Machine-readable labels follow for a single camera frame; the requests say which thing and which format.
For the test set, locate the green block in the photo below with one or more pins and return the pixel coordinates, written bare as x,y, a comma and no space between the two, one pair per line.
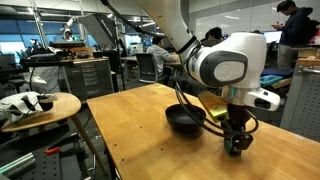
230,148

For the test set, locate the teal tray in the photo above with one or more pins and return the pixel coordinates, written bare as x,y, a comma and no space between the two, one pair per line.
269,80

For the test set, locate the seated person in grey shirt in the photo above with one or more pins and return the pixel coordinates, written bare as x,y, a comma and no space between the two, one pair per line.
161,56

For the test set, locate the grey perforated cabinet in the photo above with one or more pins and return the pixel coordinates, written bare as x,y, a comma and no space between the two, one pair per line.
301,113

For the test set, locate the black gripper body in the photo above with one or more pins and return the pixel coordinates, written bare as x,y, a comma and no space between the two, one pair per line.
237,118

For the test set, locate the grey drawer cabinet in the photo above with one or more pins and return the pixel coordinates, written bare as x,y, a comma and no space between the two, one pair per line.
89,79

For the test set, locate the grey office chair left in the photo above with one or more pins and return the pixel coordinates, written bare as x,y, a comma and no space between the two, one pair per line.
148,72

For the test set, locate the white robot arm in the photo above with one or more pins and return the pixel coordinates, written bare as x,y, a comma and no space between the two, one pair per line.
235,65

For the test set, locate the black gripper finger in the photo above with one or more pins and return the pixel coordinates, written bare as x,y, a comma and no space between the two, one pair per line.
227,130
241,142

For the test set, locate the orange handled tool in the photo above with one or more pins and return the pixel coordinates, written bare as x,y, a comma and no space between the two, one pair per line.
52,150

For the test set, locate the yellow green wrist camera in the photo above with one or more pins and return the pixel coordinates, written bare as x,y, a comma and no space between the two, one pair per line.
215,106

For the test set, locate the black bowl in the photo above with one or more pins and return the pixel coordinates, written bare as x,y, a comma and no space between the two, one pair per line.
181,122

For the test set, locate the photo softbox light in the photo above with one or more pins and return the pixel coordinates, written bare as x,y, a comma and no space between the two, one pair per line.
101,28

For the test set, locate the round wooden side table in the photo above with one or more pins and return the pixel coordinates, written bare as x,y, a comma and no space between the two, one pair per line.
65,106

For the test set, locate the white cloth on side table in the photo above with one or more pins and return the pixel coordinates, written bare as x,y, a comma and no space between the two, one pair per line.
14,107

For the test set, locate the standing person in dark hoodie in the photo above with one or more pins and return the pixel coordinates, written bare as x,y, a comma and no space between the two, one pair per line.
298,30

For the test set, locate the seated person dark shirt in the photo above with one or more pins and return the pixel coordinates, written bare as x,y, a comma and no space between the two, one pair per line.
212,37

